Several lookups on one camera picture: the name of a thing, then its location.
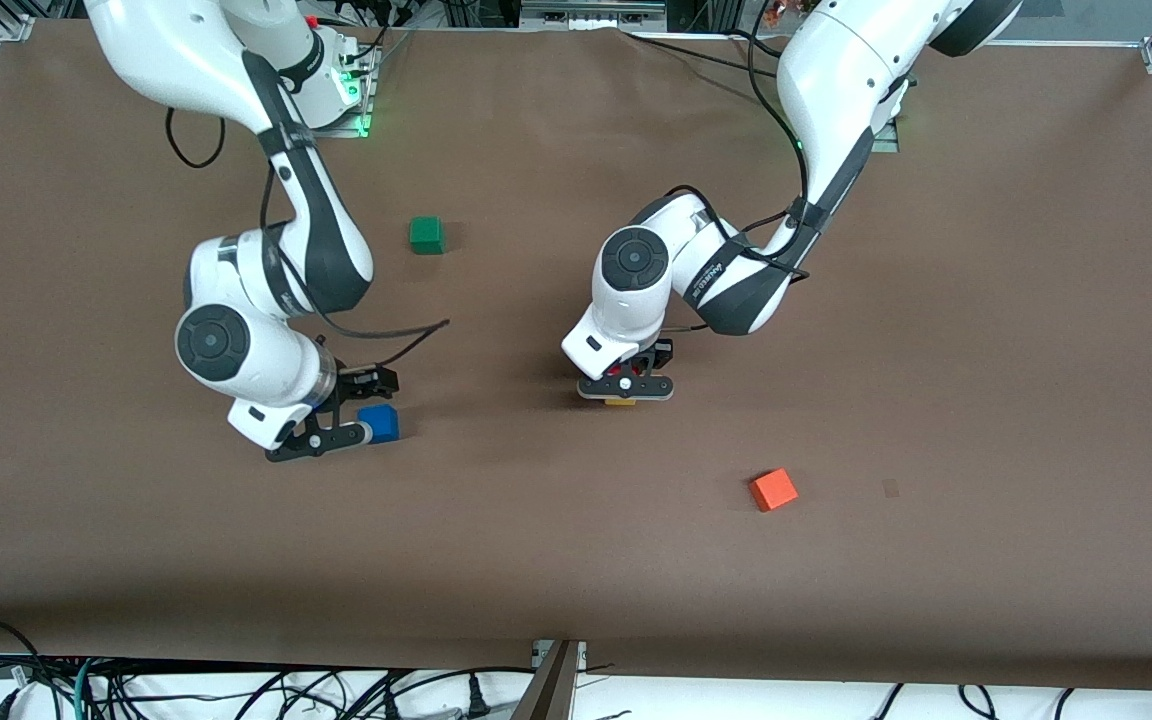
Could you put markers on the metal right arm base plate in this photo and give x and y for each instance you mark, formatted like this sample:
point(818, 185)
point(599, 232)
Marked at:
point(361, 115)

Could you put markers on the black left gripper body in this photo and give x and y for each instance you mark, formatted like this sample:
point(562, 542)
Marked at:
point(658, 355)

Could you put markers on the brown table cover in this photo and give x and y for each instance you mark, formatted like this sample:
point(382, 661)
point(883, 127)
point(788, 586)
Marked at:
point(576, 560)

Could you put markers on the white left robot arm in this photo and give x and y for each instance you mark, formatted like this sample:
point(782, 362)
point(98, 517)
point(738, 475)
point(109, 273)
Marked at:
point(836, 90)

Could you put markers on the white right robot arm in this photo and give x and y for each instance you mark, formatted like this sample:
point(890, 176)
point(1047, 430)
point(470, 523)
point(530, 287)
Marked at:
point(286, 210)

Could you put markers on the orange wooden block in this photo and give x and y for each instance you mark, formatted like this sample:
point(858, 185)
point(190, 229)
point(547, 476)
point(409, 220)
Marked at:
point(773, 490)

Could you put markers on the green wooden block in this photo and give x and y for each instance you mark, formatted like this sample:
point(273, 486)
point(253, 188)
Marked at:
point(426, 235)

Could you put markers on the blue wooden block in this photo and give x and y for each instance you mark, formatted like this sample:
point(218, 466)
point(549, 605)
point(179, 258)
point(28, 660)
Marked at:
point(384, 425)

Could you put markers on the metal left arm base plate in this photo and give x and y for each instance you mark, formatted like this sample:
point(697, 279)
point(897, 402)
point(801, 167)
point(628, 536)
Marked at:
point(886, 135)

